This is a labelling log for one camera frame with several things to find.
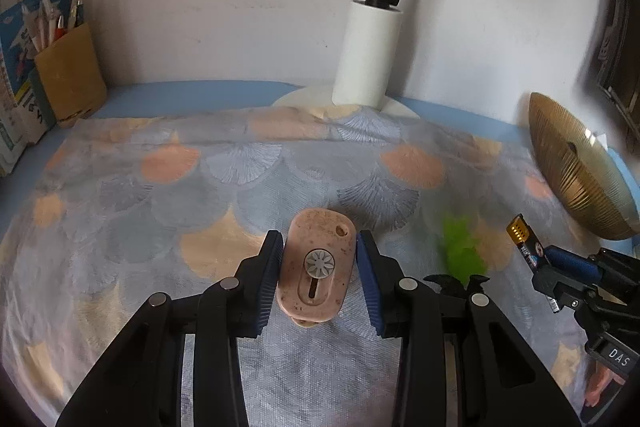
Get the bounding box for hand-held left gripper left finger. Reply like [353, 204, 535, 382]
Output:
[55, 231, 284, 427]

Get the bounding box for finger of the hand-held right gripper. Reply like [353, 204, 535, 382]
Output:
[544, 245, 609, 284]
[531, 264, 599, 314]

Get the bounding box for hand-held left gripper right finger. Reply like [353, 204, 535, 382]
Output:
[356, 231, 581, 427]

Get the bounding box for black stick with gold contacts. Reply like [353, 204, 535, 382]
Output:
[505, 213, 564, 315]

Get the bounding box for pink utility knife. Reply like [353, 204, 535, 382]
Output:
[275, 208, 360, 330]

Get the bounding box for gold ribbed bowl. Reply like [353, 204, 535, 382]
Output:
[529, 92, 637, 242]

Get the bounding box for green toy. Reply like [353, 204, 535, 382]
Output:
[440, 213, 490, 279]

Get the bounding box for person's right hand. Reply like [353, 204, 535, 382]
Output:
[582, 358, 629, 426]

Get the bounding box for fan-patterned cloth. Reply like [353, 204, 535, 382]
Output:
[0, 104, 608, 427]

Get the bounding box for blue desk mat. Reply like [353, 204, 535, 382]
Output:
[0, 79, 640, 258]

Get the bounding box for black monitor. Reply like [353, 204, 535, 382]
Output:
[592, 0, 640, 120]

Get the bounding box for wooden pen holder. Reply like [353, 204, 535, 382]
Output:
[34, 23, 109, 128]

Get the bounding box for stack of books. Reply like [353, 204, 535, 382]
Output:
[0, 0, 72, 178]

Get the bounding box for bunch of pens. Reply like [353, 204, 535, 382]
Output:
[36, 0, 87, 54]

